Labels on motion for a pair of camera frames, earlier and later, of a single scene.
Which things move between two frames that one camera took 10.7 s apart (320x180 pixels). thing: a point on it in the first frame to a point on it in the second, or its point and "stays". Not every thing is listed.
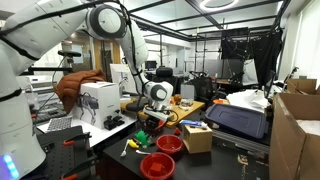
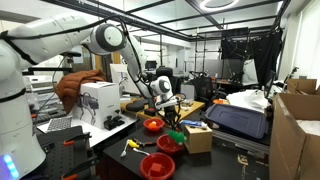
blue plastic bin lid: x=252 y=123 stays
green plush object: x=143 y=138 to x=178 y=136
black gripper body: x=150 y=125 to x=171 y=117
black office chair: x=165 y=74 stays
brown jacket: x=68 y=86 stays
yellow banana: x=133 y=144 stays
